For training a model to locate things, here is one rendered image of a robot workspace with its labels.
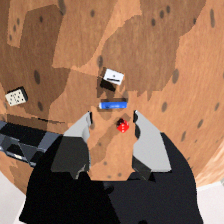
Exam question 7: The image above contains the white domino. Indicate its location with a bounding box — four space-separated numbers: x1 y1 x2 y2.
5 88 28 106

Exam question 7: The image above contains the red die with white pips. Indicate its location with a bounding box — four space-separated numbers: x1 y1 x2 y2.
117 118 129 133

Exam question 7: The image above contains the black rack of three bins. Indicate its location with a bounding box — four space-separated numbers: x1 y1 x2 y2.
0 121 60 168

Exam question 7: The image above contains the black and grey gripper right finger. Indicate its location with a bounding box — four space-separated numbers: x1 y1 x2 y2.
132 110 204 224

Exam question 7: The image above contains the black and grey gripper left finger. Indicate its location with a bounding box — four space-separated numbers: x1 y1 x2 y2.
19 111 92 224

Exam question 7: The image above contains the blue battery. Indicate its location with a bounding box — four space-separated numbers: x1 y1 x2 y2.
99 102 127 109

